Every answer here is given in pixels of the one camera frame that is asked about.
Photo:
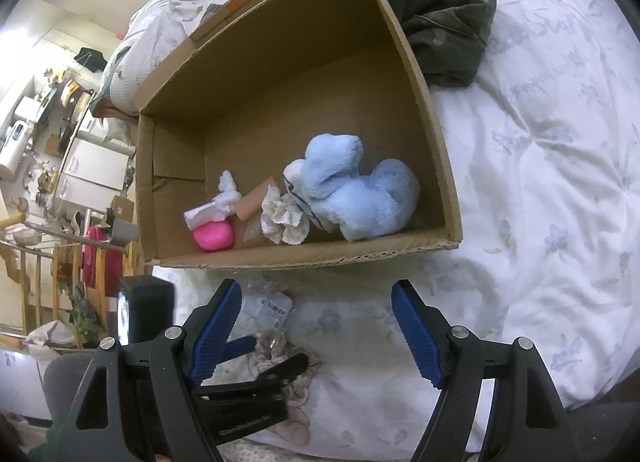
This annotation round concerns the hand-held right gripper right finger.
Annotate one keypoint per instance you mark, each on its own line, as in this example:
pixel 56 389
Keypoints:
pixel 420 337

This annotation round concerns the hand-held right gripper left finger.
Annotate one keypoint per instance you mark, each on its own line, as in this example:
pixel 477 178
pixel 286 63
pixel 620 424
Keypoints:
pixel 217 332

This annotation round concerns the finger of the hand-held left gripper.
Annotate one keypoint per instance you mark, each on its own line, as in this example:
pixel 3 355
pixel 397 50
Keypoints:
pixel 239 347
pixel 280 372

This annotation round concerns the brown lace scrunchie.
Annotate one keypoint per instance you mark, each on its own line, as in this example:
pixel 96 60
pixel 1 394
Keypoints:
pixel 272 347

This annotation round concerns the pink rubber duck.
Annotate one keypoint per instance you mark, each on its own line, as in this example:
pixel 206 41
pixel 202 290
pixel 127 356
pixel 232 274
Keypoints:
pixel 215 237

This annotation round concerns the white sock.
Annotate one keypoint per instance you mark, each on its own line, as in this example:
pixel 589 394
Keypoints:
pixel 220 202

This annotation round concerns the cream fabric flower scrunchie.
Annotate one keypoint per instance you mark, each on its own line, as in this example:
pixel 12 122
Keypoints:
pixel 285 217

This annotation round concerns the tan cylindrical cup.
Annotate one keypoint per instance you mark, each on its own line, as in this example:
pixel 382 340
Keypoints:
pixel 255 199

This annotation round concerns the light blue plush toy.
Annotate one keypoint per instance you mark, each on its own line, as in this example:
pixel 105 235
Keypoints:
pixel 360 202

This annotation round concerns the brown cardboard box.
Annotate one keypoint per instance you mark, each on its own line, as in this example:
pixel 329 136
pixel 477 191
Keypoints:
pixel 300 92

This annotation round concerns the clear plastic packet with label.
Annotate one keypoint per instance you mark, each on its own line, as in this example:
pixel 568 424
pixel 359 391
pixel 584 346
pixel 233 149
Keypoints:
pixel 265 307

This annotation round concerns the green potted plant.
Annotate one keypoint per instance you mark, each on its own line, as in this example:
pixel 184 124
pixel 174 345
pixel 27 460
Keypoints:
pixel 85 317

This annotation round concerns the grey bin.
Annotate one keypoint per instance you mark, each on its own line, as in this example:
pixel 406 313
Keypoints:
pixel 125 232

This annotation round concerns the wooden rack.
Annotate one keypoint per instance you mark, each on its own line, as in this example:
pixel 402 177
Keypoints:
pixel 45 282

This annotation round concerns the white cabinet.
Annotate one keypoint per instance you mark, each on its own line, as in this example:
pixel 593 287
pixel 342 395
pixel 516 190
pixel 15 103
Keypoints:
pixel 95 172

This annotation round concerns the white floral bed sheet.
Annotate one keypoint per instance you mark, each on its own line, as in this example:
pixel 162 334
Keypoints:
pixel 525 192

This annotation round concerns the white kitchen appliance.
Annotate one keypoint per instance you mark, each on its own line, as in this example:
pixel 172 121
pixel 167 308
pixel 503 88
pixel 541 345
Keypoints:
pixel 15 152

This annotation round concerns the black hanging garment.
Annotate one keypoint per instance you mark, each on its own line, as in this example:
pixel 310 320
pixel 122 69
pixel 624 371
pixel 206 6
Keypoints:
pixel 91 59

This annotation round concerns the camouflage jacket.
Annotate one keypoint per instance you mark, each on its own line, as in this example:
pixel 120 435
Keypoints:
pixel 440 17

